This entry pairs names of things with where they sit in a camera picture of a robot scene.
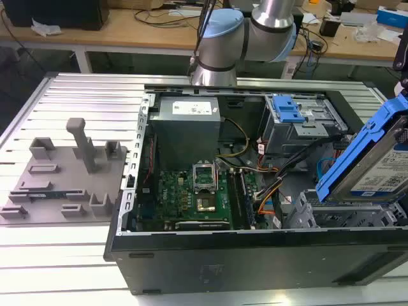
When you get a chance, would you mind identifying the hard disk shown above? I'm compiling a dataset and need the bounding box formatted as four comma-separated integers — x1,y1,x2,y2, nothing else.
315,94,408,203

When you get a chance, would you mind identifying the blue disk wire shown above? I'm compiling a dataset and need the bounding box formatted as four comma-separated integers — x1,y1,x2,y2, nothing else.
316,156,339,186

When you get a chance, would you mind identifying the perforated metal disk bay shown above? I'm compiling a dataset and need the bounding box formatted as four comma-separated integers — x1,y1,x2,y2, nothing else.
285,187,408,230

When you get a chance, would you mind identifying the black RAM slot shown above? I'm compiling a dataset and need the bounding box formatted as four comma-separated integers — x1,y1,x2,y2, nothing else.
226,173,244,230

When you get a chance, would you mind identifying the clear plastic bag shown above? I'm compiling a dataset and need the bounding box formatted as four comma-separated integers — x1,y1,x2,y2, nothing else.
354,21,388,43

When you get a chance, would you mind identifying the blue cardboard box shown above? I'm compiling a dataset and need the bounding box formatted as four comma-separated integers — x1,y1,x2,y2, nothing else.
375,5,408,25

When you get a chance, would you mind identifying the flat grey box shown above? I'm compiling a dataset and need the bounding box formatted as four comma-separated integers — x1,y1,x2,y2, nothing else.
339,11,379,27

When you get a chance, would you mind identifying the small black box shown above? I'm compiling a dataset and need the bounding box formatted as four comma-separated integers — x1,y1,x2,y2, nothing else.
319,16,342,37

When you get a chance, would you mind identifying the blue plastic drive latch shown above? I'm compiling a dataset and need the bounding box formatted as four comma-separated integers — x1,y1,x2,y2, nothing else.
273,95,307,124

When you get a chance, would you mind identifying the grey metal drive cage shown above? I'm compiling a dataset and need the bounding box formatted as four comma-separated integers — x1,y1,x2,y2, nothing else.
258,94,350,157

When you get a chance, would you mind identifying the green RAM stick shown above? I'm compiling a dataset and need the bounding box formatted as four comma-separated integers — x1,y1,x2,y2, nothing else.
239,171,257,228

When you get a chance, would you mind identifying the metal socket cover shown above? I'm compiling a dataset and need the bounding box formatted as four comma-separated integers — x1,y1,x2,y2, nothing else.
192,162,218,194

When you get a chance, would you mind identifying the grey power supply unit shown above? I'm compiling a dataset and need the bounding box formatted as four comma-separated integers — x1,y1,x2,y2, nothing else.
149,96,222,171

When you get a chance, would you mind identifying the CPU socket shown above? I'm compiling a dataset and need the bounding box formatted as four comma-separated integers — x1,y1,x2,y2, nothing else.
194,194,219,215

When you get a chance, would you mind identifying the black graphics card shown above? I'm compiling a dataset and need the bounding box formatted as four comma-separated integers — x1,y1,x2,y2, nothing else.
173,219,232,231

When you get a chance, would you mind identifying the green motherboard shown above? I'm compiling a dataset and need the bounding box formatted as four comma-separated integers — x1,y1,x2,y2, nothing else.
135,145,265,232

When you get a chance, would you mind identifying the wooden desk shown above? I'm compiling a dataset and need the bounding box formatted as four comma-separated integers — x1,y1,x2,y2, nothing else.
0,0,408,68

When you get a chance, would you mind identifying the black PC case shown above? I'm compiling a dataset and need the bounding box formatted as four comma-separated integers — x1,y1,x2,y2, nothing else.
103,83,408,296

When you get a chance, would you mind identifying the large black box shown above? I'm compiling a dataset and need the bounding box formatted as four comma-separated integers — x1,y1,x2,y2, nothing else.
1,0,111,31

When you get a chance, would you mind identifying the white crumpled plastic bag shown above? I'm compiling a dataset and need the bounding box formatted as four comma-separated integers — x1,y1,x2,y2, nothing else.
30,17,63,36

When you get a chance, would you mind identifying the grey parts rack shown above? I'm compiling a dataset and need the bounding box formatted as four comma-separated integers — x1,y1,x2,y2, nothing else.
0,117,131,228

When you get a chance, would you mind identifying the RAM stick with blue label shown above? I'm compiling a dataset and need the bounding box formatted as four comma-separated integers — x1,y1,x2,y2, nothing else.
27,190,69,198

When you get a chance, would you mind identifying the black cable bundle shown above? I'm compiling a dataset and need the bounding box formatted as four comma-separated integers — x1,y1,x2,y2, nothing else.
274,133,353,184

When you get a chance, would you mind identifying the yellow black power wire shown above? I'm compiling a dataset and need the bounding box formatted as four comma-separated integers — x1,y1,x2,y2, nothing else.
215,117,252,159

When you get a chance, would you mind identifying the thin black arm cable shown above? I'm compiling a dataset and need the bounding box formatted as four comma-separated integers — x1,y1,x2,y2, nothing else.
190,0,218,75

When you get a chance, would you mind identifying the orange yellow wire bundle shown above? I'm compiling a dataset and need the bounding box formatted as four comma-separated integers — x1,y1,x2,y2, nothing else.
254,159,289,221

